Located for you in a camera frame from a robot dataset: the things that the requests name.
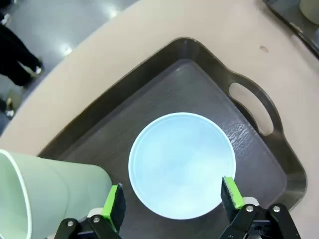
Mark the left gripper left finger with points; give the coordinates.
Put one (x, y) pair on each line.
(114, 206)

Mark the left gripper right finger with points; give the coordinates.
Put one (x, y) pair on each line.
(231, 196)

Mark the light green cup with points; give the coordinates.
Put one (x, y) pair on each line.
(62, 189)

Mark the light blue bowl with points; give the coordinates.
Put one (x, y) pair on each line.
(182, 164)

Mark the brown cup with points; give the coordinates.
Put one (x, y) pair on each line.
(311, 10)

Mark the person in black trousers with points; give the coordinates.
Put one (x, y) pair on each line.
(12, 57)

